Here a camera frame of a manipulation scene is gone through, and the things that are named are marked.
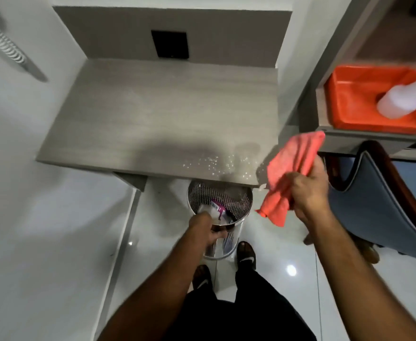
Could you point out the grey shelf unit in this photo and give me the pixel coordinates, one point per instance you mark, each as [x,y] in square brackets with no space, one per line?
[339,31]

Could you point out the black socket panel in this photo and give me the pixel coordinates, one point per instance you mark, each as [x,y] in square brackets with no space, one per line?
[169,44]

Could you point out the person's black trousers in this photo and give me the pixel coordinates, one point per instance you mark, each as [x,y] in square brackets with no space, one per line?
[250,305]

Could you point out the person's black shoe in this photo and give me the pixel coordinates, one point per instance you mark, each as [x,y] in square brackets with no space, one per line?
[246,255]
[202,277]

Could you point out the orange plastic tray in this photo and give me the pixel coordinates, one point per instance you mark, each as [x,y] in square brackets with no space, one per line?
[353,95]

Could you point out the person's right fingers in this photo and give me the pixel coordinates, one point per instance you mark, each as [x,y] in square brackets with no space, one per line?
[289,188]

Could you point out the orange cleaning cloth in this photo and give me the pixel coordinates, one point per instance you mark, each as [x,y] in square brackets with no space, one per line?
[293,156]

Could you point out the blue chair with wooden frame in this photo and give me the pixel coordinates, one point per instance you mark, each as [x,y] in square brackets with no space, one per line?
[378,205]

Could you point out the person's right black shoe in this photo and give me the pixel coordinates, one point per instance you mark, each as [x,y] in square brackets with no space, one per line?
[246,255]

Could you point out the perforated metal waste bin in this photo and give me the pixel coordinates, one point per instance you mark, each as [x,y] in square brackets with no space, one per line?
[229,195]

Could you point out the grey wooden desk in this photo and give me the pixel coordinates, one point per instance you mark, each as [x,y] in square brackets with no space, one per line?
[158,113]

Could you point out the person's left forearm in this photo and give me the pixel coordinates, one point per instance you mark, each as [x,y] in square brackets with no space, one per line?
[165,291]

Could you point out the person's left hand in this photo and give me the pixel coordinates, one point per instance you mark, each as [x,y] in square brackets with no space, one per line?
[202,224]

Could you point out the person's right hand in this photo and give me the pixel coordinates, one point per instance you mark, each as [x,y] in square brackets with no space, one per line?
[309,195]

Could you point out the scattered white crumbs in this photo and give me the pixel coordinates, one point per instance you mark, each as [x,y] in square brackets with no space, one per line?
[222,165]

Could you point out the person's right forearm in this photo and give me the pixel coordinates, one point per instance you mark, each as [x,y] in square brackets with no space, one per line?
[353,284]

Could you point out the white spray bottle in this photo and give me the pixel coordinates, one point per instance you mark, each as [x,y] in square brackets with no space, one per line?
[401,99]

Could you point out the person's left black shoe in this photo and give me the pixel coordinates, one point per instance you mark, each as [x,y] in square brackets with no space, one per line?
[202,277]

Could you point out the person's left fingers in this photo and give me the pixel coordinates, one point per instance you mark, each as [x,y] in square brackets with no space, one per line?
[219,234]

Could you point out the white and purple packet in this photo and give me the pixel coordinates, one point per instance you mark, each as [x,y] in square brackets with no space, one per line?
[216,210]

